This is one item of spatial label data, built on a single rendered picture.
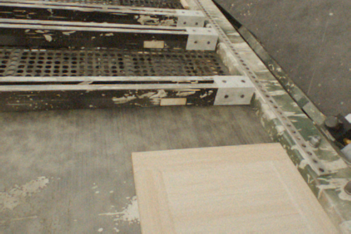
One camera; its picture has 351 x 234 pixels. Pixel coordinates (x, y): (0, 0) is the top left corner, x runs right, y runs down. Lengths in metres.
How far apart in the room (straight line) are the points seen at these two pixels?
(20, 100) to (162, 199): 0.44
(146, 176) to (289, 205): 0.32
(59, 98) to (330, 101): 1.51
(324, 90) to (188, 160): 1.36
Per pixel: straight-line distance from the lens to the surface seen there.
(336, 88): 1.99
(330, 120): 0.99
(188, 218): 0.69
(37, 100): 0.89
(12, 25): 1.18
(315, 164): 0.85
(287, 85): 1.91
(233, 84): 0.97
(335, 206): 0.80
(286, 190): 0.81
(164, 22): 1.36
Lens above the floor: 1.63
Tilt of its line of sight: 32 degrees down
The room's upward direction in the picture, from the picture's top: 59 degrees counter-clockwise
